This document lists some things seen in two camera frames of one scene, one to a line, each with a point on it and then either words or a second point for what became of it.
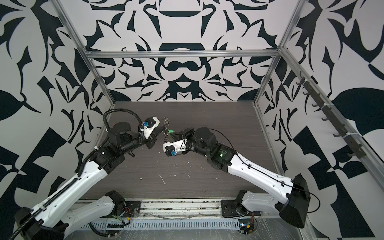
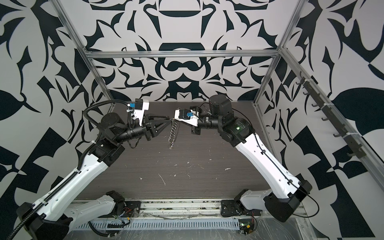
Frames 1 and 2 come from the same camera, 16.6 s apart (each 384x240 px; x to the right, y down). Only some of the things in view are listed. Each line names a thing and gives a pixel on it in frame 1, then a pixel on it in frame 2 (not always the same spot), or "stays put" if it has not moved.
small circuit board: x=246 y=226 stays put
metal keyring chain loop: x=165 y=130 to x=171 y=138
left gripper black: x=148 y=141 to x=147 y=126
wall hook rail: x=356 y=148 stays put
